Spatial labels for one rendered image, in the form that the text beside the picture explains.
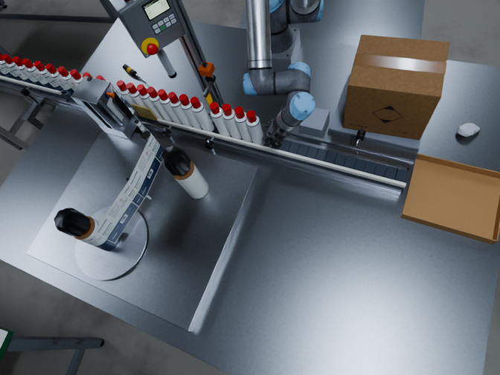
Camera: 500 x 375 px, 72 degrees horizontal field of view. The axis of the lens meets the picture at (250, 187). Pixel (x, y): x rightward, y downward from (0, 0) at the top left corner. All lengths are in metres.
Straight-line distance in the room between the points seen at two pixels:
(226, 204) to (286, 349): 0.56
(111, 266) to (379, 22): 1.64
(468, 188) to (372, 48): 0.62
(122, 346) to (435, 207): 1.89
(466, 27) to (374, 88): 2.02
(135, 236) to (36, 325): 1.46
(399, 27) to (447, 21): 1.37
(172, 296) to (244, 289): 0.26
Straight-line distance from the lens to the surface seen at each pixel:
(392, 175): 1.39
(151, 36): 1.28
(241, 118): 1.33
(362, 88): 1.29
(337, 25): 1.92
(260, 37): 1.17
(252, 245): 1.34
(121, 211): 1.39
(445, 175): 1.49
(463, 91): 1.73
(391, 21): 1.95
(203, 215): 1.37
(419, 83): 1.32
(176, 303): 1.33
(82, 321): 2.58
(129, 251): 1.44
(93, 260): 1.51
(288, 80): 1.15
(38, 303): 2.80
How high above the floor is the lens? 2.11
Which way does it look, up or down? 64 degrees down
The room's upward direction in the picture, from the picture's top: 24 degrees counter-clockwise
